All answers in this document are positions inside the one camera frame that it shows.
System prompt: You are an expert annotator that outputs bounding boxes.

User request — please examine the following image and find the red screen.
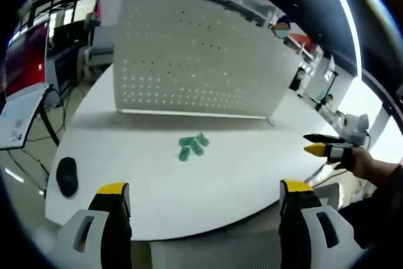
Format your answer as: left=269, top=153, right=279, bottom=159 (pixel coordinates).
left=3, top=22, right=51, bottom=97

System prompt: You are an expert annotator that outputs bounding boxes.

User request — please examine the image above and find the black floor cable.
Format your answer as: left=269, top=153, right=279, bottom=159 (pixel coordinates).
left=6, top=147, right=51, bottom=194

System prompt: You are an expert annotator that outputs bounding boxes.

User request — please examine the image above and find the ceiling light strip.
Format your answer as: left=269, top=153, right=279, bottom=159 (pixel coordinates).
left=319, top=0, right=363, bottom=77

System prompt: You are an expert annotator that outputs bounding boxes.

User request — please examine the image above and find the person's right hand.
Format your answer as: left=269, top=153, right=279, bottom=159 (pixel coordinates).
left=332, top=147, right=383, bottom=185

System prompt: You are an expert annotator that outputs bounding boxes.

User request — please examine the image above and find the white perforated mounting plate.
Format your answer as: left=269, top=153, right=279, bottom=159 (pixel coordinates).
left=113, top=0, right=300, bottom=121

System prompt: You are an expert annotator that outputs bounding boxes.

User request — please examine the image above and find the person's dark clothing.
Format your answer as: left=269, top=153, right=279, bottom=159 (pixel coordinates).
left=338, top=186, right=403, bottom=249

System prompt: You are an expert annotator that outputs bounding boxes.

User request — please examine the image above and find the white tilted board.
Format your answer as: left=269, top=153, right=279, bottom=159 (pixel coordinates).
left=0, top=84, right=48, bottom=151

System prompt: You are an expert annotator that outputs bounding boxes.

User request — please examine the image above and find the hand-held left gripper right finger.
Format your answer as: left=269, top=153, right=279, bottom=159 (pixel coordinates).
left=278, top=179, right=363, bottom=269

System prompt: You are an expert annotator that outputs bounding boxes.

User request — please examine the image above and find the white office chair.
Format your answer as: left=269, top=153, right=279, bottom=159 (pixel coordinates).
left=82, top=10, right=115, bottom=71

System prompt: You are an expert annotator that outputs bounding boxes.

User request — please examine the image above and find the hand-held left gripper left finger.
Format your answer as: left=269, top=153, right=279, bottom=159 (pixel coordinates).
left=56, top=182, right=132, bottom=269

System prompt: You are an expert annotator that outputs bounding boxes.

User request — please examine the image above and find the black oval mouse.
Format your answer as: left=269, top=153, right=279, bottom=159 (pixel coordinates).
left=55, top=157, right=78, bottom=198

